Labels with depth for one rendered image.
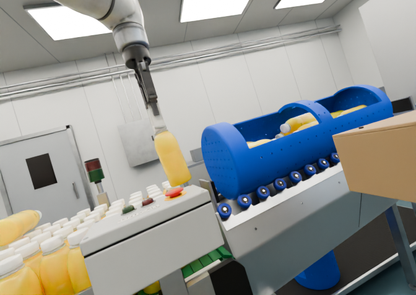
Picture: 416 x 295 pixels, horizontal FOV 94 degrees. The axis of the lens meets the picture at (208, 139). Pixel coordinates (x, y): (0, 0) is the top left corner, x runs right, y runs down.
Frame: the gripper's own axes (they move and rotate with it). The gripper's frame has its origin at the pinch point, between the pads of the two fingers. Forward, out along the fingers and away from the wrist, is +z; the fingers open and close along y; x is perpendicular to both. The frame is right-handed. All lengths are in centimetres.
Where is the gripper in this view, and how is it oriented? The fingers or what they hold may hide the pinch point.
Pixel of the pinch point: (155, 118)
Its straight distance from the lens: 58.2
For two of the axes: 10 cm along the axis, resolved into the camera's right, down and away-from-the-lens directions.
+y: -3.5, 1.2, 9.3
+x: -8.9, 2.7, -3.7
